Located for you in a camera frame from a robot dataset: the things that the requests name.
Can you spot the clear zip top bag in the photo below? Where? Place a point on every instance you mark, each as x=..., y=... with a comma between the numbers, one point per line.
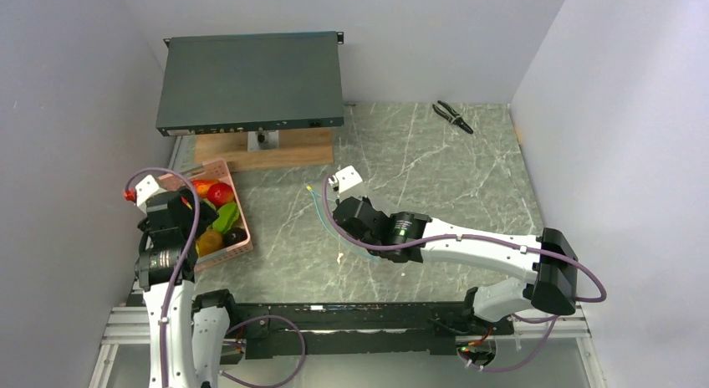
x=344, y=244

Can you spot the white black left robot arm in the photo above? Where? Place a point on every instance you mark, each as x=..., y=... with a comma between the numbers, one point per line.
x=186, y=330

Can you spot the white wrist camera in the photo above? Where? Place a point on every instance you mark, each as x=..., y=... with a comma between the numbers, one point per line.
x=346, y=183
x=143, y=191

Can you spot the dark green rack server box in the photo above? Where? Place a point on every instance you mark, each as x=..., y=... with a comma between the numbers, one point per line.
x=236, y=83

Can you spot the red orange mango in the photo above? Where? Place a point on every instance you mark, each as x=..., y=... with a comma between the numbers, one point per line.
x=202, y=186

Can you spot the dark purple fruit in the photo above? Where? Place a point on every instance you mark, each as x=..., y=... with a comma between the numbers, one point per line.
x=234, y=236

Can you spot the black pliers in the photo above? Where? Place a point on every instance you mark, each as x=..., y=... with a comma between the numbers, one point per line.
x=446, y=111

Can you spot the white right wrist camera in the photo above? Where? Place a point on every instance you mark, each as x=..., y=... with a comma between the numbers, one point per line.
x=346, y=183

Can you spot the wooden block stand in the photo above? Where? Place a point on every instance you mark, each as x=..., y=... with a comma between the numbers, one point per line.
x=256, y=151

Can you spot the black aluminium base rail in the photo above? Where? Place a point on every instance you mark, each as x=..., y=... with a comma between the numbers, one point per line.
x=436, y=328

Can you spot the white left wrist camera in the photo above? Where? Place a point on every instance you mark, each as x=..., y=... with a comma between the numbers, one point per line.
x=143, y=191

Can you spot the red apple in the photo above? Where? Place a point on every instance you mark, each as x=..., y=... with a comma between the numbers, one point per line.
x=220, y=194

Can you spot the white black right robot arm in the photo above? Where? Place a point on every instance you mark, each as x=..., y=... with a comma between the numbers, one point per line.
x=540, y=271

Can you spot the pink plastic perforated basket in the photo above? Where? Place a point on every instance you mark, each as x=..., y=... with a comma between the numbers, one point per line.
x=217, y=169

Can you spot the brown kiwi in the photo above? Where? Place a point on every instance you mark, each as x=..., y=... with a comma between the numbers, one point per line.
x=209, y=242

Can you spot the green mango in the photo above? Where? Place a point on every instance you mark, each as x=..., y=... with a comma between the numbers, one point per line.
x=227, y=216

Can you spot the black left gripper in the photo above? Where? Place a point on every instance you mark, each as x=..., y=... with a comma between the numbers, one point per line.
x=188, y=196

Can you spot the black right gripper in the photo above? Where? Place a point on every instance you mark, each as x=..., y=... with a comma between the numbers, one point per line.
x=365, y=198

